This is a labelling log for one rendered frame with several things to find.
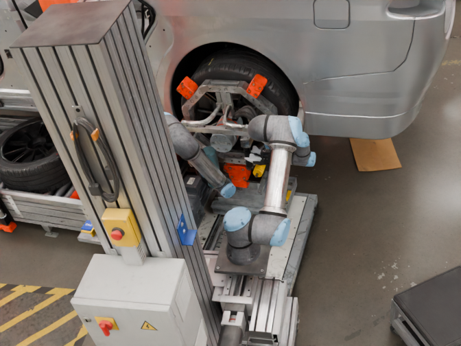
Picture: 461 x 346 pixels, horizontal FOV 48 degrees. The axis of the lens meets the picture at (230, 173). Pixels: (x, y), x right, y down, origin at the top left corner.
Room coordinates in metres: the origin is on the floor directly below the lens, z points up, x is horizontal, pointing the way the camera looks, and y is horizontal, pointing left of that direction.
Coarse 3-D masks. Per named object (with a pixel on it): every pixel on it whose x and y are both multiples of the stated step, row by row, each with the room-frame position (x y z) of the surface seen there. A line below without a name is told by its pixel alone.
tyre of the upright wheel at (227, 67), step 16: (240, 48) 2.64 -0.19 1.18; (208, 64) 2.58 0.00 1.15; (224, 64) 2.50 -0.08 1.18; (240, 64) 2.49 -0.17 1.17; (256, 64) 2.49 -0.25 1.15; (272, 64) 2.54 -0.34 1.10; (272, 80) 2.41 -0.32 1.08; (288, 80) 2.49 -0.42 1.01; (272, 96) 2.35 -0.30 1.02; (288, 96) 2.40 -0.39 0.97; (288, 112) 2.33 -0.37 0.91
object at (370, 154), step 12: (360, 144) 3.01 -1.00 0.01; (372, 144) 2.98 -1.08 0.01; (384, 144) 2.96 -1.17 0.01; (360, 156) 2.88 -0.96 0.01; (372, 156) 2.85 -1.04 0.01; (384, 156) 2.83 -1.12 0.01; (396, 156) 2.81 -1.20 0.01; (360, 168) 2.74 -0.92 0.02; (372, 168) 2.72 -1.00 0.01; (384, 168) 2.70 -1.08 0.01; (396, 168) 2.67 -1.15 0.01
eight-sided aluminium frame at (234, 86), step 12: (204, 84) 2.43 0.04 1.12; (216, 84) 2.41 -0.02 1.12; (228, 84) 2.39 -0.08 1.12; (240, 84) 2.36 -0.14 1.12; (192, 96) 2.47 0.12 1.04; (252, 96) 2.31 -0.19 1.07; (192, 108) 2.53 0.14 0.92; (264, 108) 2.29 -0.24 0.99; (276, 108) 2.32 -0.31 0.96; (204, 144) 2.47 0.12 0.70; (228, 156) 2.42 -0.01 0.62; (240, 156) 2.42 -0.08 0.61
